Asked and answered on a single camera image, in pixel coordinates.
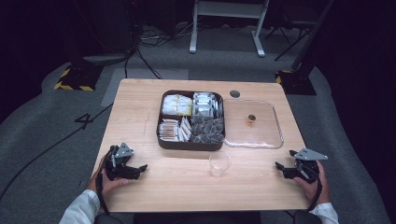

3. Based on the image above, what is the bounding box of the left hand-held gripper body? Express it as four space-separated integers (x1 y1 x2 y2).
105 142 142 182

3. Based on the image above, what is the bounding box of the black folding stand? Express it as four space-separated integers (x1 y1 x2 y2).
264 12 316 62

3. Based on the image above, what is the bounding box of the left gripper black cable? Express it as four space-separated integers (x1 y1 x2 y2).
94 145 118 217

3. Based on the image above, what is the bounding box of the person's left hand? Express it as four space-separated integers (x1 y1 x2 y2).
87 155 133 198

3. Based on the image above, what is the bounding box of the pile of yellow white packets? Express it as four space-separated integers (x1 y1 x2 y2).
161 93 193 117

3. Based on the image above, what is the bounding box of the white metal stand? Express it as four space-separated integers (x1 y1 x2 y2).
189 0 271 58

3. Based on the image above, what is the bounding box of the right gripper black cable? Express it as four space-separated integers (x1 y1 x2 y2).
306 175 324 213

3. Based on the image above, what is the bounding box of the black post with striped base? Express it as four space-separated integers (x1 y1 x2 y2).
275 0 336 96
53 46 132 92

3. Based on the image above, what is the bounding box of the clear lid with brass knob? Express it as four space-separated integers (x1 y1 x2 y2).
222 99 285 149

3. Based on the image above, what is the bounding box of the long black floor cable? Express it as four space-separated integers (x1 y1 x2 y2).
0 103 114 201

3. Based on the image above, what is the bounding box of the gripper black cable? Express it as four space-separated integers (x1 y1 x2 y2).
306 175 324 213
94 145 118 217

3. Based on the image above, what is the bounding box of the pile of white stick packets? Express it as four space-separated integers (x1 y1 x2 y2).
157 116 192 144

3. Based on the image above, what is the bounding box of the dark brown compartment box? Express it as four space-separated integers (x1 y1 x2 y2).
156 90 226 152

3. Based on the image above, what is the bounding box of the pile of dark tea bags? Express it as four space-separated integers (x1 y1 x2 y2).
190 114 225 145

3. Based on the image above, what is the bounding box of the person's dark lap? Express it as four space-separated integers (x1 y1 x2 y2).
134 211 262 224

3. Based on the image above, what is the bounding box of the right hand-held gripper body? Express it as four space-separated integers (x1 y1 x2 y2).
283 147 329 185

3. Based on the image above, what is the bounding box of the clear plastic cup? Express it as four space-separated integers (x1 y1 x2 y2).
208 150 233 178

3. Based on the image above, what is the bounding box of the pile of silver packets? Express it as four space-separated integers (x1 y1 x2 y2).
191 91 224 119

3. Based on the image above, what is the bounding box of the person's right hand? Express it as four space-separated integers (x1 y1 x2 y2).
292 160 332 205

